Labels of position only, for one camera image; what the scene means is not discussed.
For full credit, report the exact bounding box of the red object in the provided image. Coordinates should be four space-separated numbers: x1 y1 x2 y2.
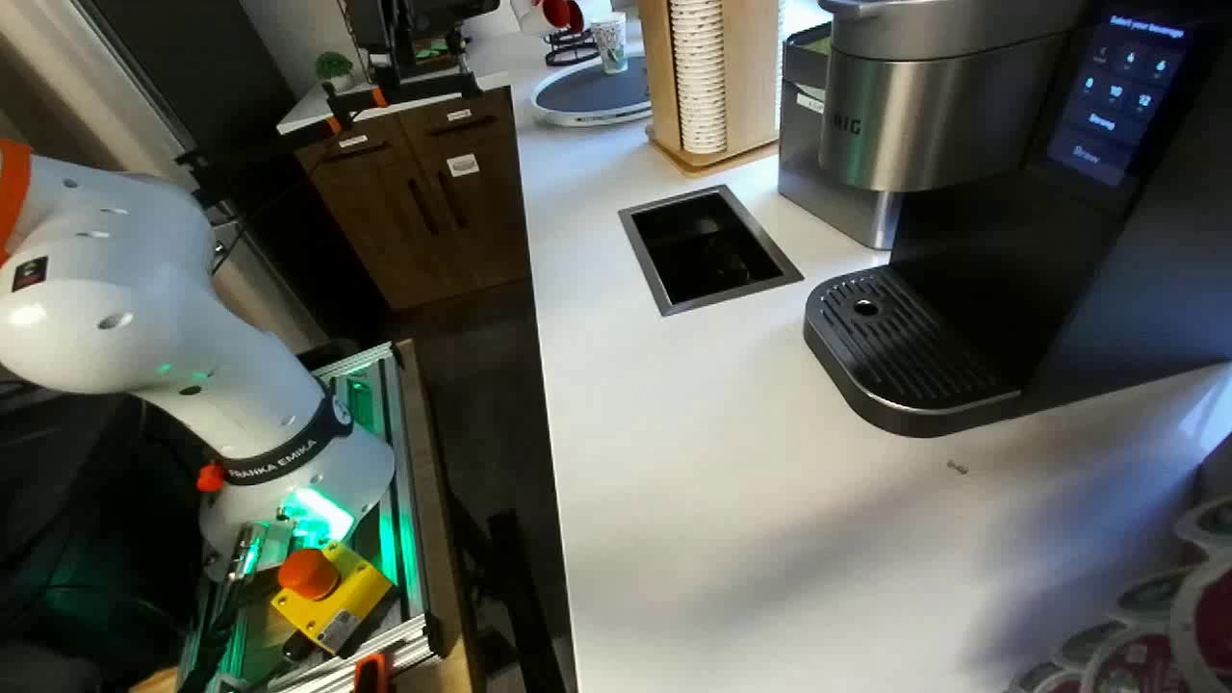
536 0 590 33

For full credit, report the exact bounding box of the coffee pod carousel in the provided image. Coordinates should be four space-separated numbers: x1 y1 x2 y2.
1005 435 1232 693

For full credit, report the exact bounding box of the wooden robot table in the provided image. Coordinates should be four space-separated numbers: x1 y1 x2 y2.
387 334 470 662

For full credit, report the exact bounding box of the paper cup stack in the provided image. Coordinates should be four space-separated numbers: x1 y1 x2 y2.
665 0 732 162

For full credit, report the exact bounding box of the steel framed counter chute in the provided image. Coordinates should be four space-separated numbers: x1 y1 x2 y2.
616 181 810 320

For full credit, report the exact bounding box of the yellow emergency stop box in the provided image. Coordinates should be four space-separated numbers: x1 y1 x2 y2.
267 544 396 649

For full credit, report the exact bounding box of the black and silver coffee machine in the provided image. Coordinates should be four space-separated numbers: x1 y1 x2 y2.
801 0 1232 438

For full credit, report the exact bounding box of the round grey tray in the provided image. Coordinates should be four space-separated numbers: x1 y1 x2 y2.
531 55 656 132

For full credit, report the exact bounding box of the brown wooden cabinet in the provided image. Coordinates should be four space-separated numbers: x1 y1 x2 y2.
292 83 536 320

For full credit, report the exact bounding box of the wooden coffee cup holder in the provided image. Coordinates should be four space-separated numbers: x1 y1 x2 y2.
636 0 785 175

